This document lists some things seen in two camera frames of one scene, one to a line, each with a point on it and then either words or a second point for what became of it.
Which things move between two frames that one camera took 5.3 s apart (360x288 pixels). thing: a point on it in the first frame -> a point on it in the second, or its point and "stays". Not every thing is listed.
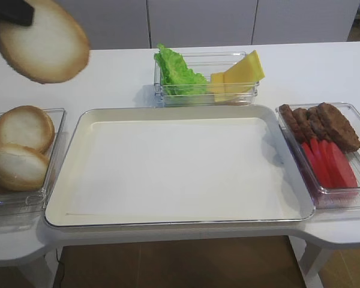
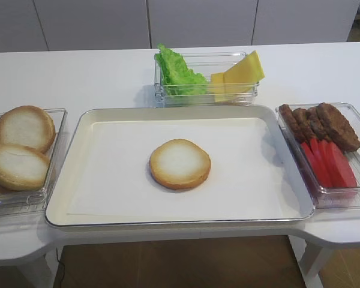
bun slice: x=54 y=47 -> x=180 y=164
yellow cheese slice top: x=249 y=69 stays
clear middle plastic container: x=203 y=78 stays
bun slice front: x=17 y=168 stays
